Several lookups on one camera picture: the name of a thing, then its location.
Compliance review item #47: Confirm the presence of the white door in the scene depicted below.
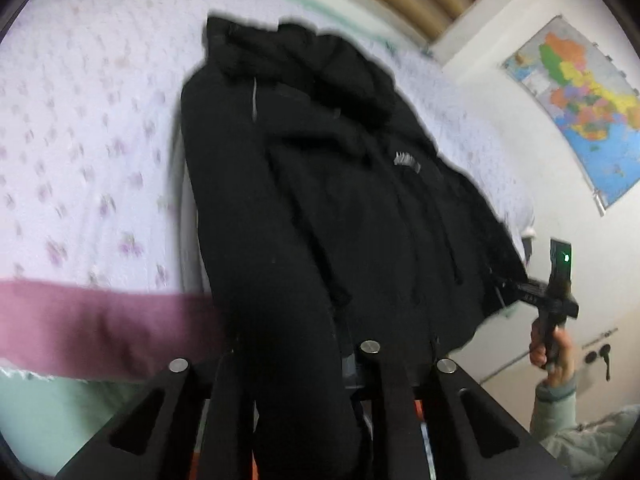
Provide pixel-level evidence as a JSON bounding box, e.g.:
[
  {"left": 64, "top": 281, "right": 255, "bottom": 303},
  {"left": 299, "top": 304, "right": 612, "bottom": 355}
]
[{"left": 475, "top": 305, "right": 640, "bottom": 423}]

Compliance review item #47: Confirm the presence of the person's right forearm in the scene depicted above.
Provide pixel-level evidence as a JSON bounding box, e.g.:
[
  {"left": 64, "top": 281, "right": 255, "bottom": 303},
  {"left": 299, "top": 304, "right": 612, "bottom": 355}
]
[{"left": 529, "top": 375, "right": 640, "bottom": 480}]

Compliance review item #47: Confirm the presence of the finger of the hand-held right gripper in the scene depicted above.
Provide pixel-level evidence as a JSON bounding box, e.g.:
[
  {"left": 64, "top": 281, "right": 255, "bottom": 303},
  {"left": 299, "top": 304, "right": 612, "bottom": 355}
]
[{"left": 492, "top": 275, "right": 526, "bottom": 307}]

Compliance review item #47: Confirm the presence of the person's right hand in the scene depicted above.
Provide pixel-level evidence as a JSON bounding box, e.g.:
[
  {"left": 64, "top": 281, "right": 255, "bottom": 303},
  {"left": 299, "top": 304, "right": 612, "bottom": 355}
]
[{"left": 529, "top": 319, "right": 577, "bottom": 387}]

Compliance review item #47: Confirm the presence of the black door handle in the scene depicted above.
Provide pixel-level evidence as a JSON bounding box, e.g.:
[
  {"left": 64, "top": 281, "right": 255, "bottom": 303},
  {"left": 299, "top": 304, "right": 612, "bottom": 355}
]
[{"left": 598, "top": 343, "right": 614, "bottom": 382}]

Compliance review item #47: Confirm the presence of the pink blanket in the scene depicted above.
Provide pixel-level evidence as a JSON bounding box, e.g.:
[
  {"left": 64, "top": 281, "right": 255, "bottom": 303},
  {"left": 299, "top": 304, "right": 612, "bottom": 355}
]
[{"left": 0, "top": 279, "right": 228, "bottom": 382}]

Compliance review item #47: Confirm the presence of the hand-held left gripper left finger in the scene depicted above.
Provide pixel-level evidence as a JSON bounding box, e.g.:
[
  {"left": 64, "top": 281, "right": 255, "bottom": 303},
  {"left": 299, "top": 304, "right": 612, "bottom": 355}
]
[{"left": 54, "top": 349, "right": 258, "bottom": 480}]

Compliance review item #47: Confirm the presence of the colourful wall map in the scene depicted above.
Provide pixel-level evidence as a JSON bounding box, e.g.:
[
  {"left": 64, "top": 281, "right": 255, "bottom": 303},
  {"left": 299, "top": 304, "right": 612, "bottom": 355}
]
[{"left": 502, "top": 14, "right": 640, "bottom": 217}]

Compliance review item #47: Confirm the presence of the floral white bed sheet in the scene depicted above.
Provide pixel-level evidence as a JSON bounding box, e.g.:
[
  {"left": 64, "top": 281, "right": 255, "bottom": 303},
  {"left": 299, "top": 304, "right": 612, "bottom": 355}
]
[{"left": 0, "top": 0, "right": 536, "bottom": 301}]

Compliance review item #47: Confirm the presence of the black hooded jacket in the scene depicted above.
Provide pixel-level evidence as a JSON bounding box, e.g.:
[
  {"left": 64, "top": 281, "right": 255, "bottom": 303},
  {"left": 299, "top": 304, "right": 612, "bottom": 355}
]
[{"left": 179, "top": 15, "right": 532, "bottom": 480}]

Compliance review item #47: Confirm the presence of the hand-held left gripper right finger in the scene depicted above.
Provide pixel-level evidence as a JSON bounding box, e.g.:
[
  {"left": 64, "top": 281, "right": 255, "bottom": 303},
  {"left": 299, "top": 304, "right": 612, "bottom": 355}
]
[{"left": 350, "top": 340, "right": 573, "bottom": 480}]

